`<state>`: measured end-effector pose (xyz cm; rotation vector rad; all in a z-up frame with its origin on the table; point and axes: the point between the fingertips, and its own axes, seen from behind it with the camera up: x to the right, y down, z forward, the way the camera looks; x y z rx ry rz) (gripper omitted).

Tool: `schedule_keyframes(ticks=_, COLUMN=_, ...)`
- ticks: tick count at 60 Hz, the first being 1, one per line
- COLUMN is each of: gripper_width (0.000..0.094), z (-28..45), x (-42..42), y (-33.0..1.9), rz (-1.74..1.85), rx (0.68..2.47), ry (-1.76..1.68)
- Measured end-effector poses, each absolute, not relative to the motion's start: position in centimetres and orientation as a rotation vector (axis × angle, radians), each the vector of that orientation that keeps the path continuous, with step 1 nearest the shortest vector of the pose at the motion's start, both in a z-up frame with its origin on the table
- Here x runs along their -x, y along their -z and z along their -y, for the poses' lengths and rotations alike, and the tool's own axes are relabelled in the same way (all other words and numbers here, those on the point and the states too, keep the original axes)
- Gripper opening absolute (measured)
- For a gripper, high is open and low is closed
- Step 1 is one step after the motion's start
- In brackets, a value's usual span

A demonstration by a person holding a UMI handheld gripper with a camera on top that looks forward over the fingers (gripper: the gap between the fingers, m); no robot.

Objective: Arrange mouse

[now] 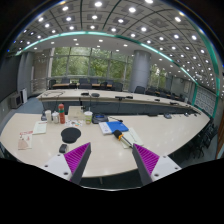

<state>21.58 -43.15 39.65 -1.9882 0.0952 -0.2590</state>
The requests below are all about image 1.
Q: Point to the long rear conference desk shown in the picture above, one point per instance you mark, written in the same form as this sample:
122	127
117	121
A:
114	103

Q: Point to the grey round pillar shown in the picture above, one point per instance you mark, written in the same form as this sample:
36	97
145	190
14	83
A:
140	69

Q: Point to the black round mouse pad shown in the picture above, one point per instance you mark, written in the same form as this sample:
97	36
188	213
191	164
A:
70	135

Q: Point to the red orange bottle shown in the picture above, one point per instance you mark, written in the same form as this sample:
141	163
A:
61	113

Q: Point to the black conference phone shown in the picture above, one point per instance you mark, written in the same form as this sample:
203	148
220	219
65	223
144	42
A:
97	118

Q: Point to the red white leaflet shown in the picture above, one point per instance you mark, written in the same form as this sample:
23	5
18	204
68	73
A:
25	140

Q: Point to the blue folder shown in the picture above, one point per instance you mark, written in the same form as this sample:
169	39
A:
116	125

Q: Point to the green label paper cup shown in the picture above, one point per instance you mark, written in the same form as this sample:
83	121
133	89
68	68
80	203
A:
88	117

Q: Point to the white green paper sheet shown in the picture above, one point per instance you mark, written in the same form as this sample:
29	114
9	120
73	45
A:
40	127

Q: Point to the white jar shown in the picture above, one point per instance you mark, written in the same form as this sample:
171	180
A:
55	117

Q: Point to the yellow black handled tool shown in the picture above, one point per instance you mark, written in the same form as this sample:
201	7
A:
120	136

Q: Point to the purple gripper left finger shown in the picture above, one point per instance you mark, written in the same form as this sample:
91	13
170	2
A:
71	165

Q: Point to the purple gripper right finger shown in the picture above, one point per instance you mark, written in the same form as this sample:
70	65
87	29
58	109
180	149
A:
151	166

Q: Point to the beige cardboard box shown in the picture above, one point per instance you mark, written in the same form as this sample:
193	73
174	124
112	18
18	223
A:
75	113

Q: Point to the black computer mouse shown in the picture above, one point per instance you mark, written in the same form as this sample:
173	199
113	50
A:
63	148

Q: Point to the white paper cup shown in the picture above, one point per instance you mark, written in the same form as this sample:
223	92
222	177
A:
48	115

